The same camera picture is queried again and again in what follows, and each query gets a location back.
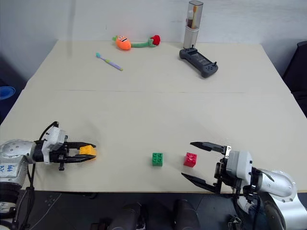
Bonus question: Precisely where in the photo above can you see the orange carrot plush toy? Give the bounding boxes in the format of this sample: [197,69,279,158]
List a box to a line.
[112,34,132,51]

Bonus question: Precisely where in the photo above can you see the purple toothbrush with teal head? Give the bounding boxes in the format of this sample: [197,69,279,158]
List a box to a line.
[95,52,124,72]

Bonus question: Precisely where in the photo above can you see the red toy brick cube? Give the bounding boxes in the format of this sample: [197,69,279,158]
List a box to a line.
[183,152,198,168]

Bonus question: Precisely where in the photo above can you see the grey toothbrush travel case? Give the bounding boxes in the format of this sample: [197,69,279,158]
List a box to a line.
[183,0,204,50]

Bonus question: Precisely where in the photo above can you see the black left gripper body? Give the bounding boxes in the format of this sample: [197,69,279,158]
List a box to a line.
[49,141,73,171]

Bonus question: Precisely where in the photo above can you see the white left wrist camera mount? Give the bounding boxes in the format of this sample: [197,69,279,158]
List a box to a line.
[41,126,69,164]

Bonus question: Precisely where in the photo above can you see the green toy brick cube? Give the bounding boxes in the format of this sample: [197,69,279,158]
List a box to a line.
[152,152,165,167]

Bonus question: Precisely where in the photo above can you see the yellow toy brick cube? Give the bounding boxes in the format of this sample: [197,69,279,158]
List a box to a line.
[79,144,97,161]

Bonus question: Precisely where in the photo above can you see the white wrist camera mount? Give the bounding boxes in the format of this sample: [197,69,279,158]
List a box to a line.
[225,150,254,181]
[41,126,69,164]

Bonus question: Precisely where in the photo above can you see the orange white toothbrush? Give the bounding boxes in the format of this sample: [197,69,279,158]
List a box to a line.
[191,5,199,28]

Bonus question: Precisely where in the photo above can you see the black chair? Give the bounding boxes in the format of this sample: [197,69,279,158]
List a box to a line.
[281,40,307,118]

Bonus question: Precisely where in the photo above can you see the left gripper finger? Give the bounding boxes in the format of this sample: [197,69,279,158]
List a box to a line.
[68,141,97,150]
[68,154,97,164]

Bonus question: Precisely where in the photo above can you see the red rose plush toy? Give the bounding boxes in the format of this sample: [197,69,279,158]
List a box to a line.
[130,34,161,49]

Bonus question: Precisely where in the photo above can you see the dark grey handheld controller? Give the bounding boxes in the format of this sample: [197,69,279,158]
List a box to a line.
[178,47,219,79]

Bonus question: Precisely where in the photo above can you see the blue round object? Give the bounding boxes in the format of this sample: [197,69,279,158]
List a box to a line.
[0,86,16,101]

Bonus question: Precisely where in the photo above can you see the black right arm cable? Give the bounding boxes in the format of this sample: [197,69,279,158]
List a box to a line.
[232,185,263,230]

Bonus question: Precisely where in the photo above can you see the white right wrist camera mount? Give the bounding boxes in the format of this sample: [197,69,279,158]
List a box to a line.
[225,150,254,181]

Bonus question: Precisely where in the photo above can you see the dark rounded shape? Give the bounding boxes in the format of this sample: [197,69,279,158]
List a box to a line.
[173,199,201,230]
[109,202,146,230]

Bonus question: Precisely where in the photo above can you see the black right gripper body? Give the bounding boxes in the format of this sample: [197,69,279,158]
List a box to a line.
[213,145,243,194]

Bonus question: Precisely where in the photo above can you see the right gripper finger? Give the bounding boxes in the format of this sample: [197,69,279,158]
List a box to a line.
[189,141,228,155]
[180,172,223,195]

